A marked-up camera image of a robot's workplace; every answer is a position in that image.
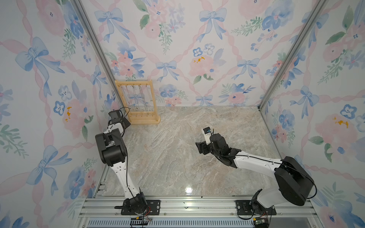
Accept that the aluminium corner profile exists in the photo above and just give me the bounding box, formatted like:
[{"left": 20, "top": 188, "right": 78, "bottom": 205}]
[
  {"left": 70, "top": 0, "right": 123, "bottom": 105},
  {"left": 258, "top": 0, "right": 328, "bottom": 112}
]

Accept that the left aluminium corner profile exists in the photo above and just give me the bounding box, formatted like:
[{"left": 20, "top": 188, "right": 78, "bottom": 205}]
[{"left": 70, "top": 0, "right": 123, "bottom": 105}]

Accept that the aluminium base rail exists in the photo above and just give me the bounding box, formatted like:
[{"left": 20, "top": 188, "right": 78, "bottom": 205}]
[{"left": 75, "top": 195, "right": 324, "bottom": 228}]

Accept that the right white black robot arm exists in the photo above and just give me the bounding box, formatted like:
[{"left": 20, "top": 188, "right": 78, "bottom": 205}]
[{"left": 195, "top": 128, "right": 318, "bottom": 215}]

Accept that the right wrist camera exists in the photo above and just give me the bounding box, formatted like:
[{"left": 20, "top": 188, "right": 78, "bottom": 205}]
[{"left": 202, "top": 127, "right": 213, "bottom": 145}]

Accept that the right aluminium corner profile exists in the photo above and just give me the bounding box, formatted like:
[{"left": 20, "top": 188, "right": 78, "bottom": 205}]
[{"left": 258, "top": 0, "right": 328, "bottom": 112}]

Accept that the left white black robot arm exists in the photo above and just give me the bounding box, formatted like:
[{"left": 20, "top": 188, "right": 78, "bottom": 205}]
[{"left": 95, "top": 117, "right": 148, "bottom": 215}]

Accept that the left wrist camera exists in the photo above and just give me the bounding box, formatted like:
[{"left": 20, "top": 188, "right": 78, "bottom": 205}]
[{"left": 108, "top": 109, "right": 123, "bottom": 122}]

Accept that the green circuit board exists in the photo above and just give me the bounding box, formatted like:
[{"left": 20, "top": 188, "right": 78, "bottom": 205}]
[{"left": 253, "top": 218, "right": 270, "bottom": 228}]

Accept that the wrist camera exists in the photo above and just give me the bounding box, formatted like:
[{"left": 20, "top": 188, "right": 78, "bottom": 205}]
[
  {"left": 108, "top": 109, "right": 123, "bottom": 122},
  {"left": 202, "top": 127, "right": 213, "bottom": 145}
]

